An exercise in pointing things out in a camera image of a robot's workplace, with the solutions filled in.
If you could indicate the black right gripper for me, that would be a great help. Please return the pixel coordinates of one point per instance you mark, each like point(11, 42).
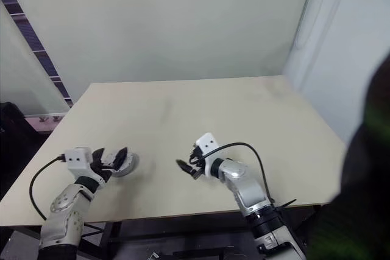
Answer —
point(199, 167)

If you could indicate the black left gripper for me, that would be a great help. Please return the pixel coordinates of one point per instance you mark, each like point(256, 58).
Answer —
point(105, 170)

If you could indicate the motor housing with copper windings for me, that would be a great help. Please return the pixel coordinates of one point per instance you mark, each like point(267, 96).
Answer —
point(132, 167)

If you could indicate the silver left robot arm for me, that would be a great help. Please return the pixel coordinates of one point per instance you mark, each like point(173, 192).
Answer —
point(65, 208)

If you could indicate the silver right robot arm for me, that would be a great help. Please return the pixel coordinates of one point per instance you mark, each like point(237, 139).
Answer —
point(246, 190)

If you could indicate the small metal bolt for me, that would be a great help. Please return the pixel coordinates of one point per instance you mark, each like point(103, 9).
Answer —
point(56, 117)
point(43, 119)

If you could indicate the black bulky object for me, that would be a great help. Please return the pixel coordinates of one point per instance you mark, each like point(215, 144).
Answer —
point(15, 141)

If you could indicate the dark blurred rounded shape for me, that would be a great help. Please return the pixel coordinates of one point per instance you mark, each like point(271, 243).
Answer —
point(371, 181)

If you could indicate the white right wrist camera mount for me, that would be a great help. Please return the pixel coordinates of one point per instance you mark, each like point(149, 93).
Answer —
point(207, 142)

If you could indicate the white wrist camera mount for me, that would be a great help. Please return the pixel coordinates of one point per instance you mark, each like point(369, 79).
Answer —
point(207, 142)
point(77, 158)

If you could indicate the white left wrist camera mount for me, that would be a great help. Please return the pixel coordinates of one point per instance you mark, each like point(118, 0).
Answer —
point(77, 158)

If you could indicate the black table frame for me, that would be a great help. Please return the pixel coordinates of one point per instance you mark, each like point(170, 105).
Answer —
point(182, 232)

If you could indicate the pink base plate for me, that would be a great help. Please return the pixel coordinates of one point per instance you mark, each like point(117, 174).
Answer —
point(35, 124)

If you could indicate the dark perforated frame strip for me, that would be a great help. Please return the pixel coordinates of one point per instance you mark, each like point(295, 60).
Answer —
point(35, 40)

